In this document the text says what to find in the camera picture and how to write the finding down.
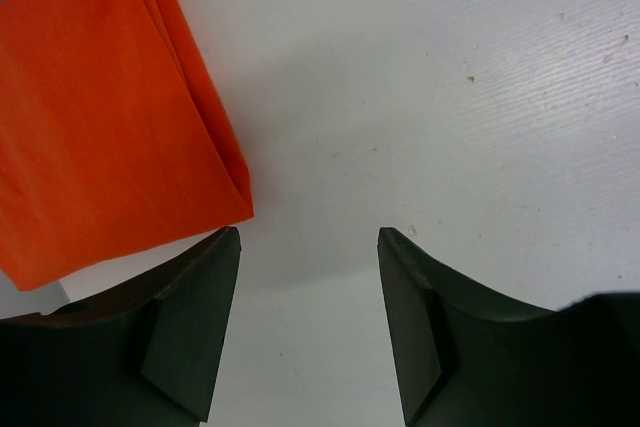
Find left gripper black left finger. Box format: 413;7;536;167
1;227;241;426

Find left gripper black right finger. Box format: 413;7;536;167
377;227;639;426

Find orange t shirt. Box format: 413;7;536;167
1;0;254;291

